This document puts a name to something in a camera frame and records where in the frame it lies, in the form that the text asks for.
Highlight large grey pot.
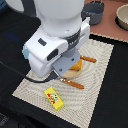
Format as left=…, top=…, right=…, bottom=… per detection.
left=81, top=0, right=104, bottom=25

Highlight knife with wooden handle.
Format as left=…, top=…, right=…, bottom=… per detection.
left=80, top=55, right=97, bottom=63

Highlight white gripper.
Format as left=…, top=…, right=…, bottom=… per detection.
left=25, top=17, right=90, bottom=79

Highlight beige woven placemat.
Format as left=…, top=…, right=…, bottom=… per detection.
left=13, top=39, right=113, bottom=128

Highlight orange bread loaf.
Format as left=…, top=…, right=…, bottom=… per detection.
left=70, top=59, right=82, bottom=71

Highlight cream bowl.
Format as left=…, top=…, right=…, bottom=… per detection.
left=116, top=4, right=128, bottom=30

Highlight fork with wooden handle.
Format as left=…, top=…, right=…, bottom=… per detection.
left=60, top=78, right=84, bottom=89

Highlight yellow butter box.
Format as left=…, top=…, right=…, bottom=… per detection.
left=44, top=87, right=64, bottom=110

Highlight pink stove board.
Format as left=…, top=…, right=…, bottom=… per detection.
left=87, top=0, right=128, bottom=44

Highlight light blue milk carton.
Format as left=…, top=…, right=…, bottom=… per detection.
left=22, top=45, right=29, bottom=59

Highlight black cable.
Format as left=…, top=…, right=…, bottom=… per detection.
left=0, top=59, right=60, bottom=84

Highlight round tan plate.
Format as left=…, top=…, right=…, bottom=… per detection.
left=63, top=69, right=81, bottom=78

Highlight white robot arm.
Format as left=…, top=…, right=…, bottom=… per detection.
left=5, top=0, right=90, bottom=77

